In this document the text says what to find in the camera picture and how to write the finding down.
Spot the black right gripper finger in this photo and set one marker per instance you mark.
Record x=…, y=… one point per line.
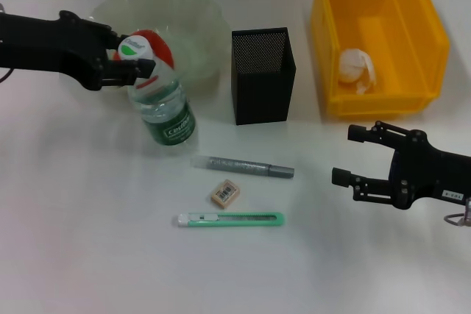
x=340, y=176
x=357, y=133

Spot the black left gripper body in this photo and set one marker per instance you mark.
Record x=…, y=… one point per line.
x=55, y=45

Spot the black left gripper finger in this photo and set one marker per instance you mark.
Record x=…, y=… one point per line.
x=125, y=71
x=115, y=37

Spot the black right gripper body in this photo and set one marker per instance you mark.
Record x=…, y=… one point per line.
x=423, y=174

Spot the red-orange toy orange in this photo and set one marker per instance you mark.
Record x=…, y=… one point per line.
x=163, y=47

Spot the clear green-label water bottle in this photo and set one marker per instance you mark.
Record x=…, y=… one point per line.
x=169, y=115

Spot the white paper ball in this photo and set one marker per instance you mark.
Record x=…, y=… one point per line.
x=355, y=65

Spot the translucent wavy fruit plate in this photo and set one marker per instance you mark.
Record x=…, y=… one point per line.
x=195, y=27

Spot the silver glitter pen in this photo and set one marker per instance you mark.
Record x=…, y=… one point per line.
x=239, y=165

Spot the black mesh pen holder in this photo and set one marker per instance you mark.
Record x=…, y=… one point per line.
x=261, y=97

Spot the green utility knife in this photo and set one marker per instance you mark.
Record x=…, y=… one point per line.
x=235, y=219

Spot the beige eraser with barcode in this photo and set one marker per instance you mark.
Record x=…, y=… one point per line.
x=225, y=193

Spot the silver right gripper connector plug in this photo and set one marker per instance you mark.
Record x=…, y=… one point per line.
x=468, y=211

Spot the yellow plastic bin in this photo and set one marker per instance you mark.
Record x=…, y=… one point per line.
x=416, y=53

